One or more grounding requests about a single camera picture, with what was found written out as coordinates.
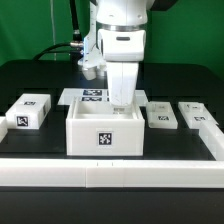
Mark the white right fence rail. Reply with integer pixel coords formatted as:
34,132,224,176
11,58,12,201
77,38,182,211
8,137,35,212
199,121,224,161

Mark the white front fence rail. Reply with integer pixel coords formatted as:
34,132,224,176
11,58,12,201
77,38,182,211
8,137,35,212
0,158,224,188

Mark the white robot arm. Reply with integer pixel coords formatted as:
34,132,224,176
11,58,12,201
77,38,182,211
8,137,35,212
79,0,178,111

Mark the white flat tagged top panel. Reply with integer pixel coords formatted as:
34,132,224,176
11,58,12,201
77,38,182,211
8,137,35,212
58,88,148,107

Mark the white fence rail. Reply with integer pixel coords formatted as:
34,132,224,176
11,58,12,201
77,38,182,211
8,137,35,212
199,121,224,161
0,116,8,143
0,158,224,188

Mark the white small door part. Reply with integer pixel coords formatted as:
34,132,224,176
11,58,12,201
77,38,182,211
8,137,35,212
178,102,216,129
146,101,178,129

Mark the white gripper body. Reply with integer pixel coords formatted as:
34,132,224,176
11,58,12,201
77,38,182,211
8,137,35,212
98,29,146,106

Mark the thin white cable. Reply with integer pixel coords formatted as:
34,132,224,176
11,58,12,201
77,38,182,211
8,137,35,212
49,0,56,61

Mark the white tagged block left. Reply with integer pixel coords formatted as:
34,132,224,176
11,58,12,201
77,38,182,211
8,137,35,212
6,94,51,129

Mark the white left fence rail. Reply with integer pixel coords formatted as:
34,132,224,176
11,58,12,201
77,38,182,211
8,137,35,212
0,116,8,143

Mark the black thick cable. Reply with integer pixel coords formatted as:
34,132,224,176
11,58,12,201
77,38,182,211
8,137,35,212
32,0,85,61

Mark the white cabinet body box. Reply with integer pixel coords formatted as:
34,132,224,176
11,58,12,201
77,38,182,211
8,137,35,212
66,100,145,156

